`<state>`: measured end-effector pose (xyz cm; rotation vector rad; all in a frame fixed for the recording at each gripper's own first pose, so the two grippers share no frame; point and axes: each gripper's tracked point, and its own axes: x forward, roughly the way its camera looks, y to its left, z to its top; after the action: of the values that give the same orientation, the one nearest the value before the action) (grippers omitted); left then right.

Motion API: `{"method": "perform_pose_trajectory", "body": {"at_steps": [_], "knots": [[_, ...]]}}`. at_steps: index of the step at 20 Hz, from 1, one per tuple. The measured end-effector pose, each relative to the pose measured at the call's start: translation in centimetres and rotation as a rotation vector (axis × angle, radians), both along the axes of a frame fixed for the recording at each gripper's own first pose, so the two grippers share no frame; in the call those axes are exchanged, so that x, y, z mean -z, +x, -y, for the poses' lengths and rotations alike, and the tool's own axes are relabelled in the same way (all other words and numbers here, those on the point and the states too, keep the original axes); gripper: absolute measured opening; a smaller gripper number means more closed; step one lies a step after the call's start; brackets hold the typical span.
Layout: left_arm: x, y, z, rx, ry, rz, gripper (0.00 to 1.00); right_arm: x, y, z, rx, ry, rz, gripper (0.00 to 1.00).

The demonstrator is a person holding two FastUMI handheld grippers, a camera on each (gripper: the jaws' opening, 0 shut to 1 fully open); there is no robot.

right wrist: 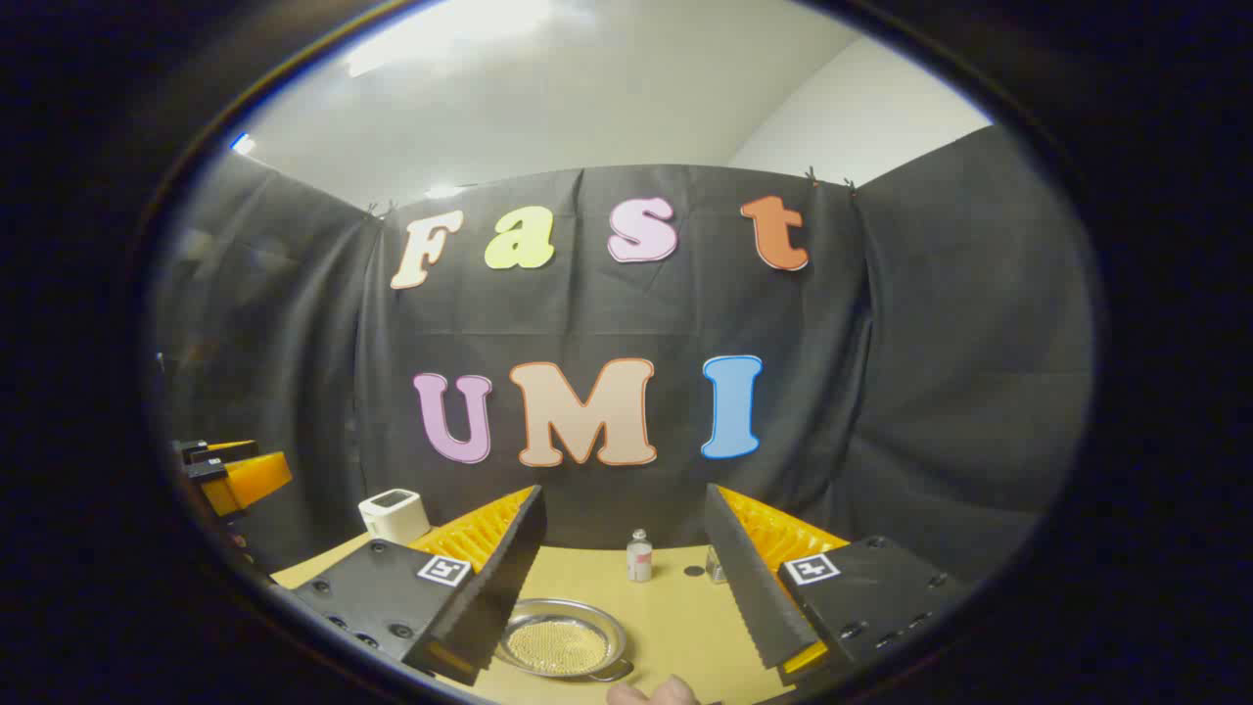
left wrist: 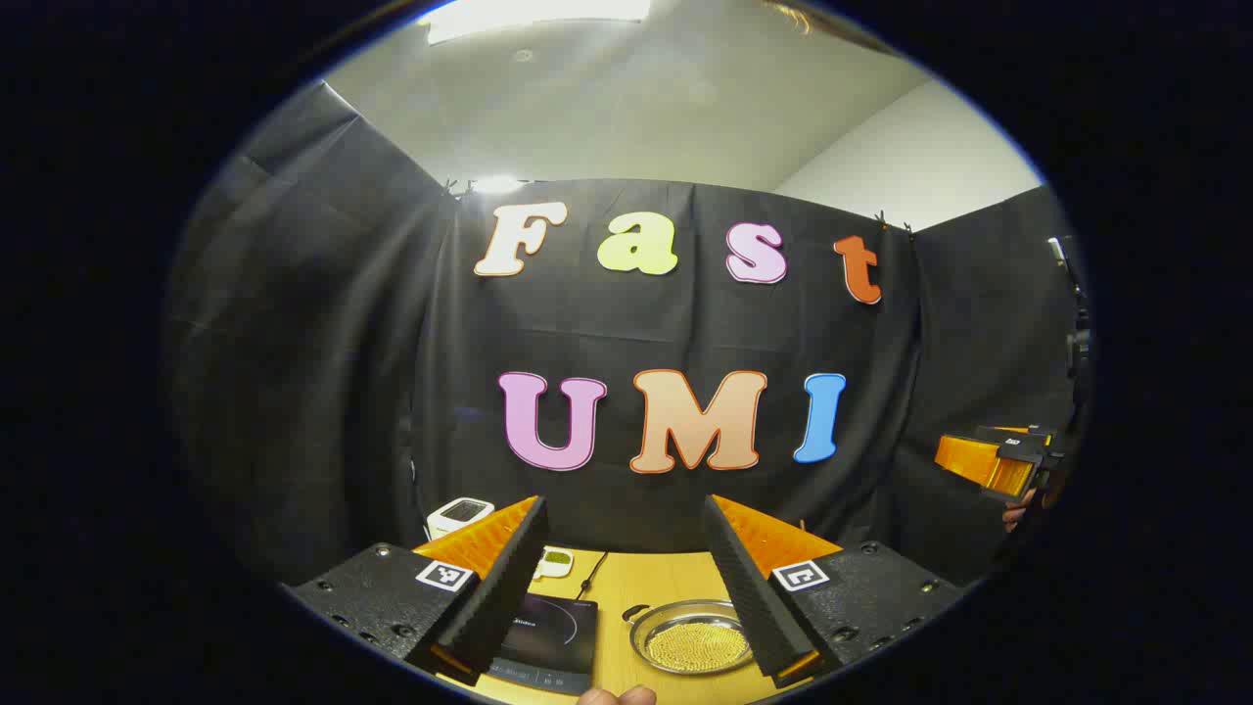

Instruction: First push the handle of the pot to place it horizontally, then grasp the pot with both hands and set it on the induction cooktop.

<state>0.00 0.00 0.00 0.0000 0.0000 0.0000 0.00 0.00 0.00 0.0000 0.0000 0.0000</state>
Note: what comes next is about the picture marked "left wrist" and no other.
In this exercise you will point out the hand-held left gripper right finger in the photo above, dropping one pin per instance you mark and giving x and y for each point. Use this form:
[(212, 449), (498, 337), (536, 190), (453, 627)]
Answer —
[(749, 607)]

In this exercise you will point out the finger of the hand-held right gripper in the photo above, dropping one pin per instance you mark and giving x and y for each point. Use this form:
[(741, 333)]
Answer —
[(984, 468)]

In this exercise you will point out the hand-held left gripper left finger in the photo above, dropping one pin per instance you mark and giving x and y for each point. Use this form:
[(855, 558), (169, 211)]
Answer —
[(509, 597)]

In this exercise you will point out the black induction cooktop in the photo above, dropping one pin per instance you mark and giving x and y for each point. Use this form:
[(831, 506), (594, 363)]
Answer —
[(548, 636)]

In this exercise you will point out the steel pot with yellow beans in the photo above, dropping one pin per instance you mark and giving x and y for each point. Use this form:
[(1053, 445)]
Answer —
[(690, 646)]

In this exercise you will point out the white divided bean dish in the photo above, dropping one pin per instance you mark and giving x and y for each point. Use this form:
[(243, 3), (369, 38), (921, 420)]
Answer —
[(556, 560)]

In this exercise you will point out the white toaster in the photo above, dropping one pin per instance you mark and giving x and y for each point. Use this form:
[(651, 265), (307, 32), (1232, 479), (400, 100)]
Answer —
[(460, 511)]

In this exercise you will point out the ceiling light panel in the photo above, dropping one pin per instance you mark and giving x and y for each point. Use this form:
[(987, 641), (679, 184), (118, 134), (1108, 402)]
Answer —
[(538, 15)]

